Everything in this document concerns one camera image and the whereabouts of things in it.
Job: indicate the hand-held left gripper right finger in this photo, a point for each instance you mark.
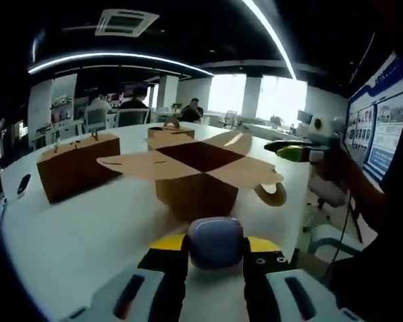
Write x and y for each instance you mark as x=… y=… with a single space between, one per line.
x=282 y=292

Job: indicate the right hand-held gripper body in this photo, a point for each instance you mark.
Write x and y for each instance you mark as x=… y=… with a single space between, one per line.
x=324 y=129

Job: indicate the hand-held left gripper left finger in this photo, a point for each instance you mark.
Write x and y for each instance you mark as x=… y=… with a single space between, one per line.
x=127 y=295

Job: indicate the blue rounded item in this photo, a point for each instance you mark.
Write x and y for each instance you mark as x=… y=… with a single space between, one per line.
x=216 y=243

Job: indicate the brown paper box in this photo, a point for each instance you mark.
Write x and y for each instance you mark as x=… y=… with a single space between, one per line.
x=194 y=194
x=100 y=157
x=60 y=177
x=174 y=135

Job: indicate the person's right hand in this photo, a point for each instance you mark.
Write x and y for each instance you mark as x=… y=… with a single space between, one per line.
x=336 y=166

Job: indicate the green potted plant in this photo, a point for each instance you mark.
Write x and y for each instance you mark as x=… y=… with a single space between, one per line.
x=176 y=106
x=277 y=120

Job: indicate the ceiling light strip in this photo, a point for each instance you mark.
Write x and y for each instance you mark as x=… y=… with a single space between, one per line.
x=121 y=57
x=275 y=37

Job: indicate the black phone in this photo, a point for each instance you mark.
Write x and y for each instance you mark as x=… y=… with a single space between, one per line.
x=24 y=182

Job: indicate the white mesh office chair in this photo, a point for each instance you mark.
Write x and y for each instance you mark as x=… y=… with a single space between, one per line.
x=132 y=118
x=95 y=120

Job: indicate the display shelf with goods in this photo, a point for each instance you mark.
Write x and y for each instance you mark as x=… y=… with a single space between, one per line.
x=67 y=109

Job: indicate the ceiling air conditioner unit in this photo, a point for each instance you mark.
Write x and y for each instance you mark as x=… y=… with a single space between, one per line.
x=126 y=23

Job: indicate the white partition board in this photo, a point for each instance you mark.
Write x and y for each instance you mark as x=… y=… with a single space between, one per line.
x=40 y=100

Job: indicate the blue wall poster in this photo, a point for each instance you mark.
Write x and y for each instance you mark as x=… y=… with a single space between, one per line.
x=383 y=141

